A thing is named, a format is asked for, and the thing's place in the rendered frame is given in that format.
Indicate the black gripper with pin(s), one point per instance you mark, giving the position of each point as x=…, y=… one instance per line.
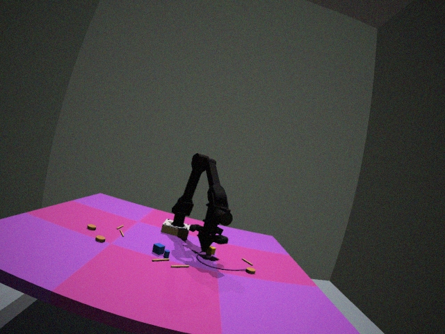
x=206, y=234

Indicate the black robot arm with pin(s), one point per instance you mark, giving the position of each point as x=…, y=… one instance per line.
x=218, y=209

